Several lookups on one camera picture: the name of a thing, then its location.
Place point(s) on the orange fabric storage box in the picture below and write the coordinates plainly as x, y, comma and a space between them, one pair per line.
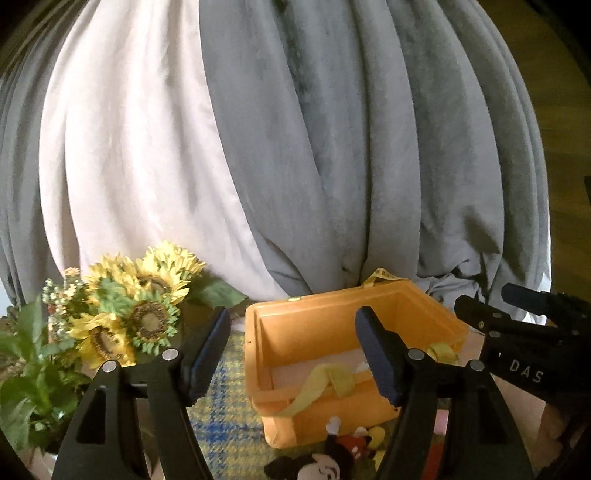
304, 332

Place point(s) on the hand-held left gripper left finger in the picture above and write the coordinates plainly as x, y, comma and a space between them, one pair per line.
210, 356

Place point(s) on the black white mouse plush toy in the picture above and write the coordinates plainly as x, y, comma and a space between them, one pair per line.
318, 464

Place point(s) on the white curtain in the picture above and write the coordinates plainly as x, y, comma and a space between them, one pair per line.
138, 161

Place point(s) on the yellow blue plaid mat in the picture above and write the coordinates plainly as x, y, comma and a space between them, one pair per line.
231, 429

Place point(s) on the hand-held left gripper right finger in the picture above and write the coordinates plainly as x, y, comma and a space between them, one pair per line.
376, 360

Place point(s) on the green leafy plant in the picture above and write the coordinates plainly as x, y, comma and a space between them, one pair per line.
32, 387

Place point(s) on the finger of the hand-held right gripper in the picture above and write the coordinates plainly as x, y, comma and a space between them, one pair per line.
503, 325
554, 304

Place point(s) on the grey curtain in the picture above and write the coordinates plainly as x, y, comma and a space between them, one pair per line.
21, 207
369, 152

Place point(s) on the artificial sunflower bouquet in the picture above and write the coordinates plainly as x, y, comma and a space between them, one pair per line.
143, 318

